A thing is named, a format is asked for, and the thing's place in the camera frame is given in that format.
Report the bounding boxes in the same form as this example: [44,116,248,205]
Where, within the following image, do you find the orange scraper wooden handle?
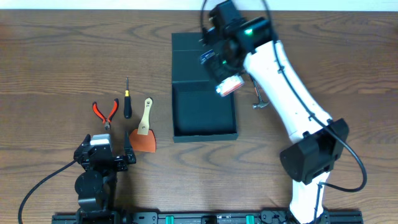
[129,98,156,153]

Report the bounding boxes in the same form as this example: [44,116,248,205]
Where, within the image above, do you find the blue drill bit case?
[200,50,244,97]

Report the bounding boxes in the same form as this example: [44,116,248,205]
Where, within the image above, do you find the black yellow screwdriver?
[124,78,132,119]

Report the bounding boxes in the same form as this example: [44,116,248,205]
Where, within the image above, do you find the black handled claw hammer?
[251,77,269,110]

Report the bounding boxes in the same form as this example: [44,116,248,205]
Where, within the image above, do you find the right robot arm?
[201,15,349,223]

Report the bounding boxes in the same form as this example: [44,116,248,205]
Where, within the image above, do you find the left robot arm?
[73,132,136,212]

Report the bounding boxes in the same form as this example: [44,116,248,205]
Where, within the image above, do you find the black open gift box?
[172,32,238,143]

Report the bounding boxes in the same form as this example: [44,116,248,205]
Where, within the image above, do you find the red handled pliers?
[91,98,120,131]

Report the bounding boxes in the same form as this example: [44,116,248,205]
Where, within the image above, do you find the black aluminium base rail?
[51,210,364,224]

